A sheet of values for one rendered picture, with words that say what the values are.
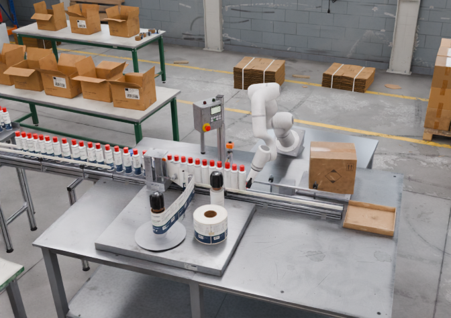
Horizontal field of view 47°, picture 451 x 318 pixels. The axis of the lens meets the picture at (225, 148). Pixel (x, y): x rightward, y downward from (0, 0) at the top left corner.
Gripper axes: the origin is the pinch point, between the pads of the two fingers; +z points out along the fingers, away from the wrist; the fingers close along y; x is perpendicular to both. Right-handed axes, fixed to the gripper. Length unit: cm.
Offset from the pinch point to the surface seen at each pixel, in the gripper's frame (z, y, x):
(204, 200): 14.7, 17.7, -21.7
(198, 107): -38, 0, -49
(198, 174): 8.9, 2.5, -34.3
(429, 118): 21, -299, 139
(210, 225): -5, 59, -7
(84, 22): 116, -344, -326
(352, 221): -13, 5, 69
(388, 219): -21, -3, 90
